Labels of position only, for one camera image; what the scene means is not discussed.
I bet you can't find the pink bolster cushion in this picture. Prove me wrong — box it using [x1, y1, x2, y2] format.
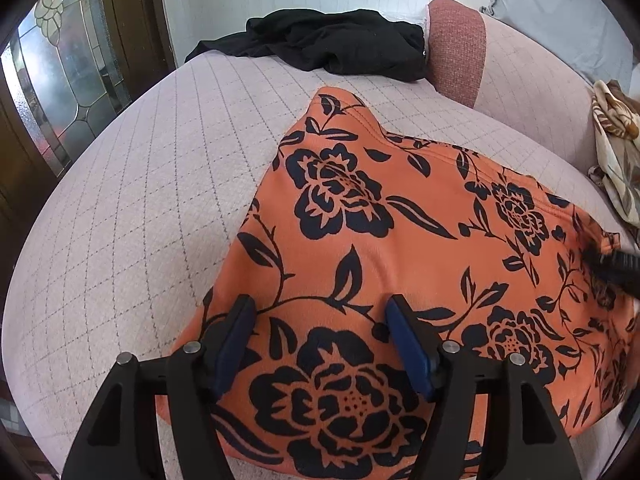
[425, 0, 597, 172]

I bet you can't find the cream floral blanket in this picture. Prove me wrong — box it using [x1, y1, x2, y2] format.
[591, 80, 639, 229]

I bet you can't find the pink quilted bed mattress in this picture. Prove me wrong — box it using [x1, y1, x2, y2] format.
[2, 52, 622, 470]

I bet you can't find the grey blue pillow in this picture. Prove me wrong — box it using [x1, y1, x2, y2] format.
[483, 0, 636, 91]

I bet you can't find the stained glass wooden door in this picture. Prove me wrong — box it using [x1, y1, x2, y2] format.
[1, 0, 176, 223]

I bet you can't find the black crumpled garment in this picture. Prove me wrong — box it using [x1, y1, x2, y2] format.
[186, 9, 426, 82]

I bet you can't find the orange black floral shirt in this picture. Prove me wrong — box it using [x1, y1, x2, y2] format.
[182, 87, 635, 479]

